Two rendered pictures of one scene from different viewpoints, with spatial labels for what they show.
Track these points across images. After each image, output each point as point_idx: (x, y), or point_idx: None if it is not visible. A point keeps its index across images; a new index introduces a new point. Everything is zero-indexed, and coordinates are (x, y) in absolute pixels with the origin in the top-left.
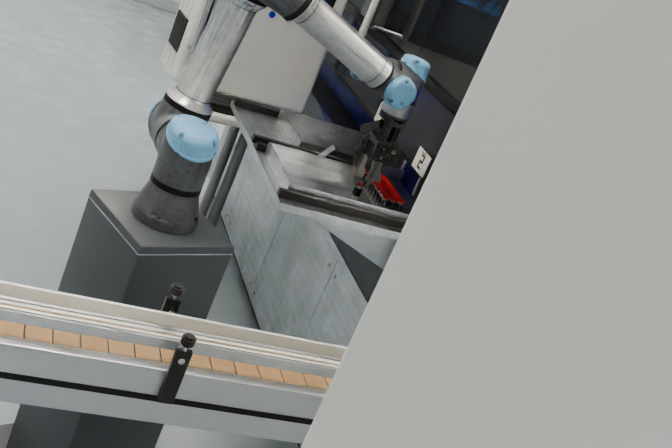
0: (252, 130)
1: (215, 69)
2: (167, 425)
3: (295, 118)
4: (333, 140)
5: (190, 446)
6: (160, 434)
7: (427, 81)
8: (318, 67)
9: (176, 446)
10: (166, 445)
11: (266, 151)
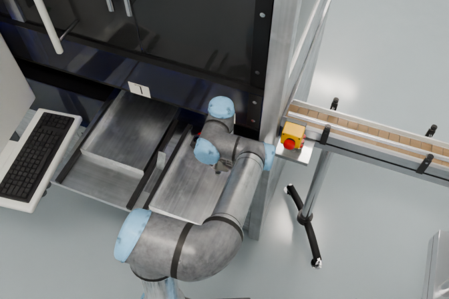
0: (108, 195)
1: (177, 291)
2: (186, 287)
3: (89, 140)
4: (119, 123)
5: (205, 281)
6: (192, 295)
7: (178, 69)
8: (20, 71)
9: (203, 290)
10: (201, 296)
11: (152, 209)
